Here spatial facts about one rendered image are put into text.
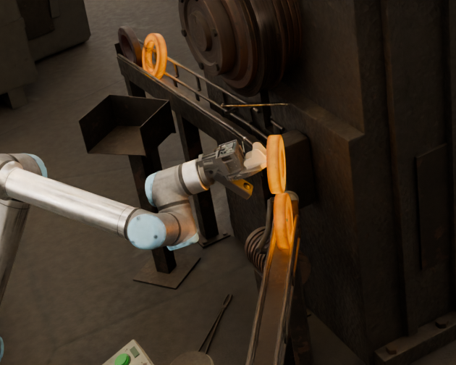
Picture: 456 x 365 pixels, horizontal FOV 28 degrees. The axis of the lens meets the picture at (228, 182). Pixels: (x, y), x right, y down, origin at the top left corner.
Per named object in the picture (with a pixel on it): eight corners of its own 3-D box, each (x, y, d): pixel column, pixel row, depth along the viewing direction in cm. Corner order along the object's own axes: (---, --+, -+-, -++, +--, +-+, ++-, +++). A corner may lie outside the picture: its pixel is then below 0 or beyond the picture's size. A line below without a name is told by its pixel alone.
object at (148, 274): (148, 248, 374) (109, 93, 336) (203, 258, 362) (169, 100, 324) (121, 278, 359) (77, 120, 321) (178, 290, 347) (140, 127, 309)
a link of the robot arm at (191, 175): (194, 200, 245) (199, 181, 253) (210, 195, 244) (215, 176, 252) (179, 174, 241) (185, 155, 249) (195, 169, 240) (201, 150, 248)
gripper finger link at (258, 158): (270, 146, 235) (238, 156, 238) (279, 164, 237) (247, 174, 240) (271, 140, 237) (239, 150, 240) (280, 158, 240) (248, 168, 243)
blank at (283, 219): (294, 249, 258) (283, 249, 259) (292, 195, 260) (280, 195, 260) (286, 248, 243) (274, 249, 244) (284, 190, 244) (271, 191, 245)
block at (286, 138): (306, 191, 289) (297, 126, 277) (319, 201, 283) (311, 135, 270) (277, 203, 286) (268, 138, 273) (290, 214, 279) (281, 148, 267)
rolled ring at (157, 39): (142, 82, 373) (150, 82, 375) (161, 75, 357) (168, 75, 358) (140, 38, 374) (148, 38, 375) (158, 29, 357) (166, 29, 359)
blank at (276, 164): (282, 125, 244) (270, 126, 245) (277, 150, 230) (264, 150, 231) (287, 177, 251) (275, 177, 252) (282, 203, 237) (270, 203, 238)
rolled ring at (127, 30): (129, 31, 370) (136, 28, 371) (114, 24, 385) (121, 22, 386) (140, 73, 377) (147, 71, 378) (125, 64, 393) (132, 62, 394)
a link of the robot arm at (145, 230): (-36, 149, 257) (161, 216, 228) (-7, 149, 268) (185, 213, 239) (-44, 188, 259) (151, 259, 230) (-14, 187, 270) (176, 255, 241)
